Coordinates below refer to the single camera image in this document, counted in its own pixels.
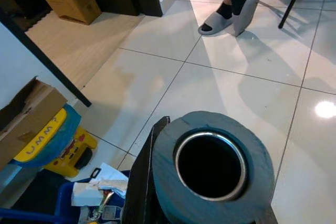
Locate black foam puzzle mat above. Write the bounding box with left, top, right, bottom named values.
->
left=0, top=0, right=53, bottom=35

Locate white paper scrap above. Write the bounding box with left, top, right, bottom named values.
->
left=72, top=182, right=103, bottom=206

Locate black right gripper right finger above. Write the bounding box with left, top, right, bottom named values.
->
left=258, top=205, right=280, bottom=224

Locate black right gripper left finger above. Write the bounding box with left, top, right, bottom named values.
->
left=122, top=115, right=172, bottom=224

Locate blue dustpan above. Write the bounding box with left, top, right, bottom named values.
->
left=0, top=170, right=132, bottom=224

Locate torn flat cardboard box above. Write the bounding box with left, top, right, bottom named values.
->
left=0, top=76, right=68, bottom=171

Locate white broom with metal handle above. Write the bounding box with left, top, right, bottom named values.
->
left=151, top=110, right=276, bottom=224

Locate crumpled white paper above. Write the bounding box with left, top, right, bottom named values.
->
left=91, top=162, right=129, bottom=190

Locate black metal chair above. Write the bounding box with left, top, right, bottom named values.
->
left=246, top=0, right=314, bottom=29

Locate black wall edge trim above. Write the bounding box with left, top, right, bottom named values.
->
left=0, top=7, right=92, bottom=108

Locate grey slide sandal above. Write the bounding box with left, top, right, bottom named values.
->
left=197, top=10, right=234, bottom=37
left=232, top=0, right=261, bottom=37

